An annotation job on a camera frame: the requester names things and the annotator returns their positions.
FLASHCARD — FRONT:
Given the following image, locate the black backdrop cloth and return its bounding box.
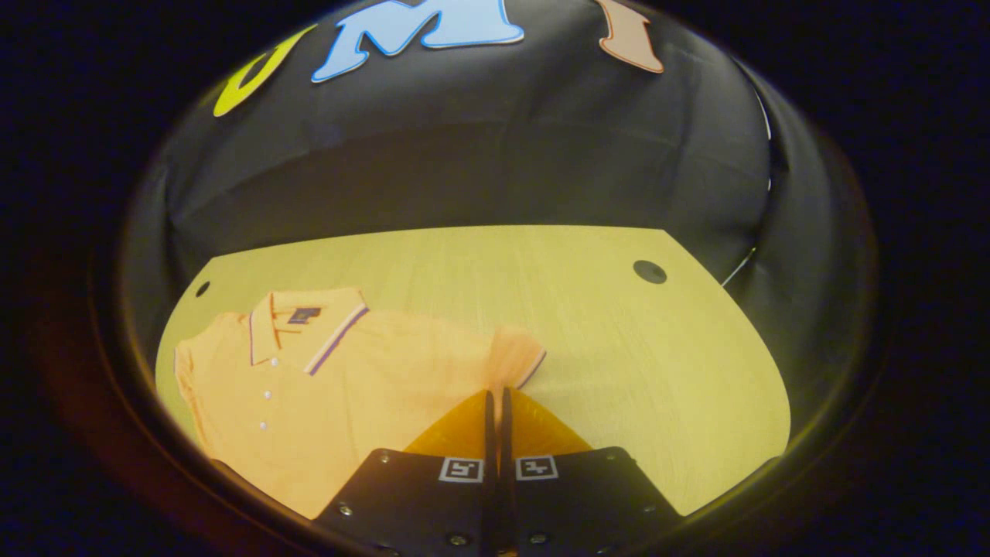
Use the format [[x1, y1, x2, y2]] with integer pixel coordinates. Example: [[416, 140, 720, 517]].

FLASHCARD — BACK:
[[124, 0, 875, 480]]

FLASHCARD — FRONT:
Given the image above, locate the thin white cable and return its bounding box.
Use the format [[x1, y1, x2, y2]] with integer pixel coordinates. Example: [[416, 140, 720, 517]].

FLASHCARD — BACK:
[[722, 97, 776, 289]]

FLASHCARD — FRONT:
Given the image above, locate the orange T-shirt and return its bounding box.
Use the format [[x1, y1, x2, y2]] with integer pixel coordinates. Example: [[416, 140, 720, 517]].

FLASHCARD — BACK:
[[174, 288, 548, 521]]

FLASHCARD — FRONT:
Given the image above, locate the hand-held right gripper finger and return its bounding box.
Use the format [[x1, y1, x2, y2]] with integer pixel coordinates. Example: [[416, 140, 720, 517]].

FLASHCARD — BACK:
[[499, 387, 685, 557], [313, 389, 496, 557]]

